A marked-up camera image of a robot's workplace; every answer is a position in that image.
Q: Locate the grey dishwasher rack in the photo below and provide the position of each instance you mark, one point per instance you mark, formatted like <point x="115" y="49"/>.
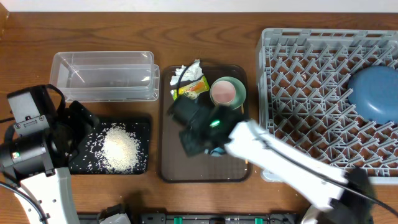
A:
<point x="302" y="79"/>

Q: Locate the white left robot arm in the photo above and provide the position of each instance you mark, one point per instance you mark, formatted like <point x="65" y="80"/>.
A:
<point x="37" y="162"/>

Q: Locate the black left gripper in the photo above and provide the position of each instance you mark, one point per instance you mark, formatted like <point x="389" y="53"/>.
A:
<point x="83" y="126"/>

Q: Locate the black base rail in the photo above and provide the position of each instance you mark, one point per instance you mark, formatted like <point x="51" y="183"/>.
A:
<point x="164" y="218"/>

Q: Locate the wooden chopstick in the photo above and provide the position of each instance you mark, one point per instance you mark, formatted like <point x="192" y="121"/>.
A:
<point x="242" y="111"/>

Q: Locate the light blue bowl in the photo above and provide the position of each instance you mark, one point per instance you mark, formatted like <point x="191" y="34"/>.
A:
<point x="216" y="152"/>

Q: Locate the brown serving tray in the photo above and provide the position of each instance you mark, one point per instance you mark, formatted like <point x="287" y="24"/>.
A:
<point x="174" y="166"/>

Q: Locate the black plastic tray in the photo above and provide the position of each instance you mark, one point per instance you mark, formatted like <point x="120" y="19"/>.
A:
<point x="109" y="146"/>

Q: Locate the pile of white rice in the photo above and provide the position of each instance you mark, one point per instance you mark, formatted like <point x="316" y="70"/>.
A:
<point x="119" y="149"/>

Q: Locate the pink cup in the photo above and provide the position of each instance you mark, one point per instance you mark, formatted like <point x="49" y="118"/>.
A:
<point x="223" y="93"/>

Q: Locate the clear plastic bin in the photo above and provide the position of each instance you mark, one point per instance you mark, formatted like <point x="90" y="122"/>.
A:
<point x="101" y="76"/>

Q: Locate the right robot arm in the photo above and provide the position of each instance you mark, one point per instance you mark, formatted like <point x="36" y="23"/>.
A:
<point x="336" y="196"/>

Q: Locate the green bowl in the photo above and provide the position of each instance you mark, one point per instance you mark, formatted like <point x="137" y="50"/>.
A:
<point x="240" y="91"/>

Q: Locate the crumpled white tissue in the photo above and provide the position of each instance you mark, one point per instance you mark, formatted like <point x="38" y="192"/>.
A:
<point x="193" y="72"/>

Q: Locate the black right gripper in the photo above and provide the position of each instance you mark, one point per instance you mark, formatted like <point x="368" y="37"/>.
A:
<point x="192" y="149"/>

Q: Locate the dark blue plate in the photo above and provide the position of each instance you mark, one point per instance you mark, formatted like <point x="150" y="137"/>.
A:
<point x="374" y="94"/>

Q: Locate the yellow snack wrapper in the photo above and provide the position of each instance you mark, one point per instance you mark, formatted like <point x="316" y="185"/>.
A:
<point x="192" y="90"/>

